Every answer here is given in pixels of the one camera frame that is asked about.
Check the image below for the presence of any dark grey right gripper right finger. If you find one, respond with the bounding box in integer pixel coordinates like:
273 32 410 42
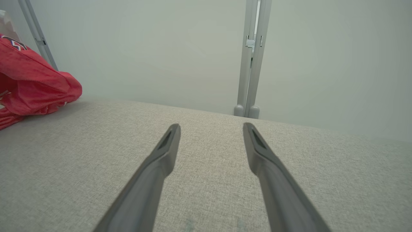
243 122 332 232

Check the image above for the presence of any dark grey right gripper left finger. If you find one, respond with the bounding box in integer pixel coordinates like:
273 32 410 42
93 123 181 232

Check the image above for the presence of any slanted grey metal frame bar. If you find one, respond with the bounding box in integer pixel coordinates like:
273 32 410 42
17 0 59 71

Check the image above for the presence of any red number three jersey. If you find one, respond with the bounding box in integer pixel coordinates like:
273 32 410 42
0 33 83 131

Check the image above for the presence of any grey metal partition post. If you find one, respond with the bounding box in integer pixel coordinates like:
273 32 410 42
234 0 259 117
247 0 273 119

